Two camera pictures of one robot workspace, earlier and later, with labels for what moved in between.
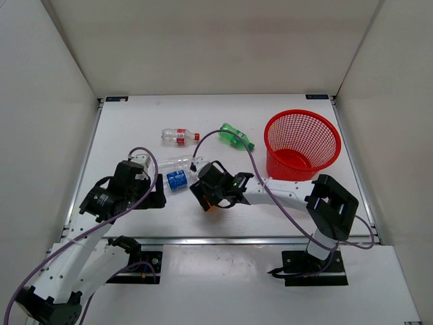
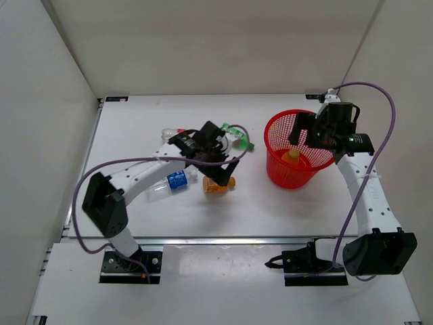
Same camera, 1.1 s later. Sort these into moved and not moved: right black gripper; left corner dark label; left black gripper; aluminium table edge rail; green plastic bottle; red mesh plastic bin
Moved: left black gripper; right black gripper
Not moved: red mesh plastic bin; green plastic bottle; aluminium table edge rail; left corner dark label
